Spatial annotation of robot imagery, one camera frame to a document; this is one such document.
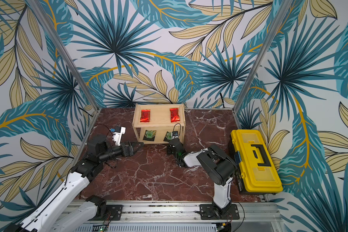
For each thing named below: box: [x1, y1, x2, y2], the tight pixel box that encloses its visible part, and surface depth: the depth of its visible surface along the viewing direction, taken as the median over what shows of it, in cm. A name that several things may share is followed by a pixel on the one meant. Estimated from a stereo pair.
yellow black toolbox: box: [228, 129, 284, 195], surface depth 76 cm
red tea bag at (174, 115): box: [169, 107, 181, 123], surface depth 87 cm
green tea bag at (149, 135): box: [143, 129, 157, 142], surface depth 102 cm
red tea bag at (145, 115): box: [140, 109, 151, 123], surface depth 87 cm
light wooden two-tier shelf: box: [131, 103, 186, 145], surface depth 90 cm
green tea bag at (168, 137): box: [163, 131, 173, 142], surface depth 102 cm
